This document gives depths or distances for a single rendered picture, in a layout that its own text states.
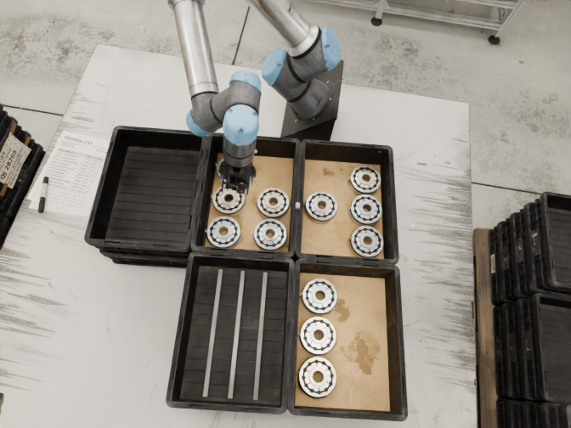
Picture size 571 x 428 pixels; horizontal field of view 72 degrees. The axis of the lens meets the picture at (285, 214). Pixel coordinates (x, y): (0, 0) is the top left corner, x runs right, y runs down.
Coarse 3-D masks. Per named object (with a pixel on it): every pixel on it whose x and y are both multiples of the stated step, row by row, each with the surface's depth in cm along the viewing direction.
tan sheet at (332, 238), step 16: (320, 160) 136; (304, 176) 134; (320, 176) 134; (336, 176) 134; (304, 192) 131; (336, 192) 132; (352, 192) 132; (304, 208) 129; (320, 208) 129; (304, 224) 127; (320, 224) 127; (336, 224) 127; (352, 224) 128; (304, 240) 125; (320, 240) 125; (336, 240) 125
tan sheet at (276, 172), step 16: (256, 160) 135; (272, 160) 135; (288, 160) 136; (256, 176) 133; (272, 176) 133; (288, 176) 133; (256, 192) 131; (288, 192) 131; (256, 208) 128; (208, 224) 125; (240, 224) 126; (256, 224) 126; (288, 224) 127; (208, 240) 123; (240, 240) 124; (288, 240) 125
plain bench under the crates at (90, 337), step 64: (128, 64) 165; (64, 128) 152; (384, 128) 158; (448, 128) 160; (448, 192) 149; (0, 256) 131; (64, 256) 132; (448, 256) 139; (0, 320) 124; (64, 320) 125; (128, 320) 125; (448, 320) 130; (0, 384) 117; (64, 384) 118; (128, 384) 118; (448, 384) 123
